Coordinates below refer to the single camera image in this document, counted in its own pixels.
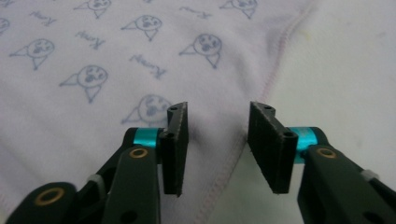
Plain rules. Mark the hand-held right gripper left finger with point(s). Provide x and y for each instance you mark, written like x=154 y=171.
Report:
x=174 y=149

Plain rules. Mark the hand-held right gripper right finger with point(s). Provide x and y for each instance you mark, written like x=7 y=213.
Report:
x=271 y=149

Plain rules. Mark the lilac printed towel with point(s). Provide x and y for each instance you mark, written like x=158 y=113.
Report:
x=109 y=77

